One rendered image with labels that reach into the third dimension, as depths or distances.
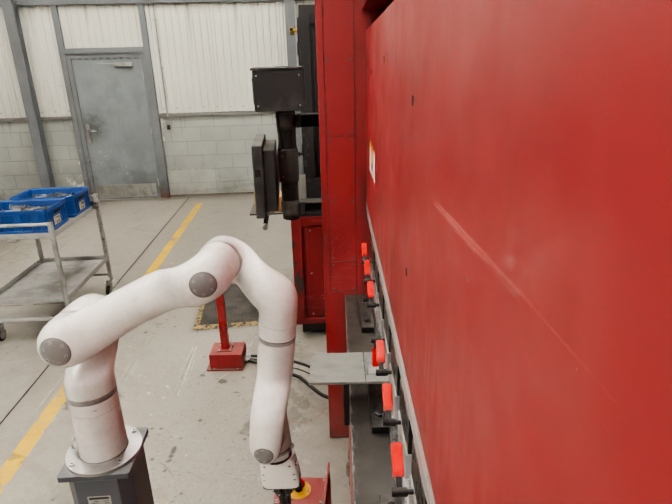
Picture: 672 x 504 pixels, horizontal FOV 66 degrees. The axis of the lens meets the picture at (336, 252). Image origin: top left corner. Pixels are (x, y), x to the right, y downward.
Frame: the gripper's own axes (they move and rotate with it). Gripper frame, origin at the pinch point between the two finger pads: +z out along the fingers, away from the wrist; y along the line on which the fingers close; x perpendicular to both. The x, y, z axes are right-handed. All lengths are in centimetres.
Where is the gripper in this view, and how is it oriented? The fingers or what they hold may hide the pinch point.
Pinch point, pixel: (285, 498)
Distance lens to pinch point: 157.9
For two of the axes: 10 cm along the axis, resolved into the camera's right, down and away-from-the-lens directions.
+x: -0.8, 3.4, -9.4
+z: 1.1, 9.4, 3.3
